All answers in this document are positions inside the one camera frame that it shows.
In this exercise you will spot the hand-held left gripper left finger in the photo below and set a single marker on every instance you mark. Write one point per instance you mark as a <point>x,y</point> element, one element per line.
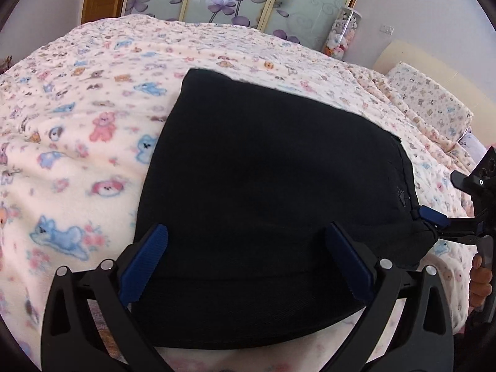
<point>144,263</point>

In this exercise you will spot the black pants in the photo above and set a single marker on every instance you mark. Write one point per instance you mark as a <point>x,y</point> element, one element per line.
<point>271,170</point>

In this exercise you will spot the bear print pillow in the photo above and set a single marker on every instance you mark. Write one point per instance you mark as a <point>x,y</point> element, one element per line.
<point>430,95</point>

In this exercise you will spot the white wall switch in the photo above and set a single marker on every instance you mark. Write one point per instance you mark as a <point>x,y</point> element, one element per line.
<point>387,29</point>

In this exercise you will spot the person's right forearm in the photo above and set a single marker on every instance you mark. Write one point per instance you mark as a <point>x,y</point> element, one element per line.
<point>476,333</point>

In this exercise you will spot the clear tube of plush toys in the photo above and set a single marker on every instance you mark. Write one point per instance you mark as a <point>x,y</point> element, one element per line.
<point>343,33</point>

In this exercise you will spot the floral glass sliding wardrobe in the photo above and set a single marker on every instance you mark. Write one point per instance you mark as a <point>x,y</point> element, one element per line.
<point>310,0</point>

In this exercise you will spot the lavender pillow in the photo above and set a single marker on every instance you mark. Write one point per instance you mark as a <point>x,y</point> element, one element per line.
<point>472,149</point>

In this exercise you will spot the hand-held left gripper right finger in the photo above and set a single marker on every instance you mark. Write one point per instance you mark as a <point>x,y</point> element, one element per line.
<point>348,263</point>

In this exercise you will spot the person's right hand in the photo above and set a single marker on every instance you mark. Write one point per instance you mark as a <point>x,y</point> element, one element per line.
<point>480,285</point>

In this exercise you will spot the bear print fleece blanket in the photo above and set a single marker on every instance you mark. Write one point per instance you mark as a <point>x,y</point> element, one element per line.
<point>89,97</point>

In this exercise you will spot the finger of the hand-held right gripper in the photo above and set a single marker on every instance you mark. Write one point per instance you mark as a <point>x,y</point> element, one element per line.
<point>471,180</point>
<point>436,217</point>

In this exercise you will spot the beige headboard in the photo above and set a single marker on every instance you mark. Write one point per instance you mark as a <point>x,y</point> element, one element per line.
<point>445,56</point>

